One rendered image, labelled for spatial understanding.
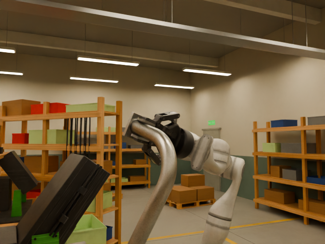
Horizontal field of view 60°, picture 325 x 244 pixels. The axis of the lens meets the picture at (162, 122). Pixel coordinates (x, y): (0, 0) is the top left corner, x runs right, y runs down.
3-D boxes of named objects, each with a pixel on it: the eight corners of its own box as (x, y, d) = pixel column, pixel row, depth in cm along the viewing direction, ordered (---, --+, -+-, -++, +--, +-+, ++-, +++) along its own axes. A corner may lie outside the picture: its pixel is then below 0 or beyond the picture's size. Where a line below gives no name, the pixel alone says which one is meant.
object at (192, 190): (197, 198, 829) (197, 173, 834) (215, 204, 760) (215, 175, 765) (162, 203, 768) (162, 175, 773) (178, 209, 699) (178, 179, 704)
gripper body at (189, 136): (167, 155, 74) (142, 147, 68) (179, 125, 75) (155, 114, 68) (187, 165, 69) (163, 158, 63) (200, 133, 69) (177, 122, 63)
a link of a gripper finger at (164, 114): (172, 115, 68) (154, 121, 65) (172, 108, 68) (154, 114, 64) (180, 117, 67) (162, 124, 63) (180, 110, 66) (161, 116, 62)
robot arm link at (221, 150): (205, 135, 83) (213, 143, 95) (199, 164, 81) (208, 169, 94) (229, 138, 80) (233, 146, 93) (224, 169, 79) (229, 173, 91)
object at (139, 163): (150, 188, 1015) (151, 126, 1030) (57, 194, 894) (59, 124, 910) (145, 186, 1065) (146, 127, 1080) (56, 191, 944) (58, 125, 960)
